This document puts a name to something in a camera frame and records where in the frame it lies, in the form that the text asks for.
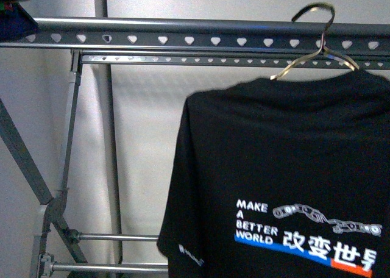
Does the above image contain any metal wire clothes hanger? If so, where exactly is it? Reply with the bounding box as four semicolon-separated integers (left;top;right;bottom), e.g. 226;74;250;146
270;2;360;80

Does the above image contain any grey front perforated rack rail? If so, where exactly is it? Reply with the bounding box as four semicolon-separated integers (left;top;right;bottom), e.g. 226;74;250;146
1;18;389;70

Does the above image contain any grey bottom horizontal rod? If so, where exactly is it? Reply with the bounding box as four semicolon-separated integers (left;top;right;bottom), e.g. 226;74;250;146
49;262;168;274

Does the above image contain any dark object top left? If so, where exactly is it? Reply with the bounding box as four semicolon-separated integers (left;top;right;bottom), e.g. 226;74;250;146
1;0;38;43

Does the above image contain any grey rear perforated rack rail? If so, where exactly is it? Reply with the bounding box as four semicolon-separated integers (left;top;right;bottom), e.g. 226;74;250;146
81;55;389;71

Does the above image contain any grey horizontal rod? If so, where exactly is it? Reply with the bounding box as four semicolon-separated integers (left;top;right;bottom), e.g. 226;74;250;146
49;262;168;274
77;233;158;241

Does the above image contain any grey crossed rack leg frame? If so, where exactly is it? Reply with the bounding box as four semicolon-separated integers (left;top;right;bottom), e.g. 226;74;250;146
1;50;87;277

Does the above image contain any black printed t-shirt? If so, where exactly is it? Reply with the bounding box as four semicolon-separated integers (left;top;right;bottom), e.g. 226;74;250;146
157;71;389;277

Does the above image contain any grey lower horizontal rod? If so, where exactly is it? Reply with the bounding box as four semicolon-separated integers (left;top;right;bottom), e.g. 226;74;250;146
77;233;158;241

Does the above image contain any grey vertical wall pipe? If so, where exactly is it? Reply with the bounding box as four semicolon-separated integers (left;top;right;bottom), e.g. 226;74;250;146
94;0;122;264

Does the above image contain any grey perforated rack rail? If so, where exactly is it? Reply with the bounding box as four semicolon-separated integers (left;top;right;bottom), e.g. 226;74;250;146
1;18;389;70
81;55;389;71

